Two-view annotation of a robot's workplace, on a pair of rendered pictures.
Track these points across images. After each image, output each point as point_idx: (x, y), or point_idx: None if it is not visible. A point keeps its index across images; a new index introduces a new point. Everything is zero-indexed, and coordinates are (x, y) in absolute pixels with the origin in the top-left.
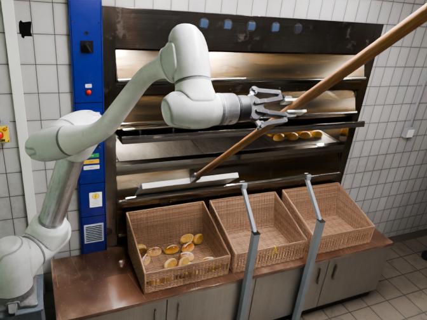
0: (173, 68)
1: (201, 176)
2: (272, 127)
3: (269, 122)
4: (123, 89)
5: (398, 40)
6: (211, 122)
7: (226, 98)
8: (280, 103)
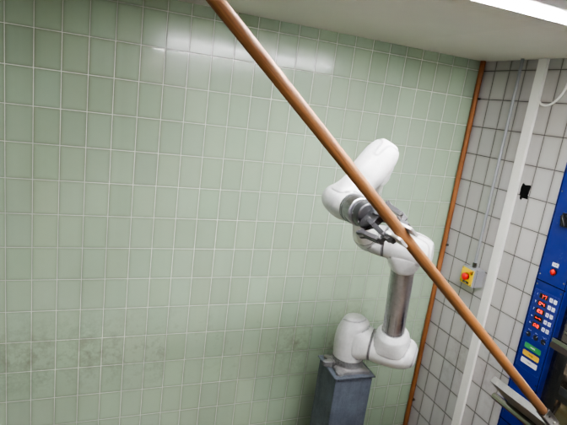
0: None
1: (535, 408)
2: (426, 272)
3: (364, 232)
4: None
5: (301, 118)
6: (333, 211)
7: (350, 196)
8: None
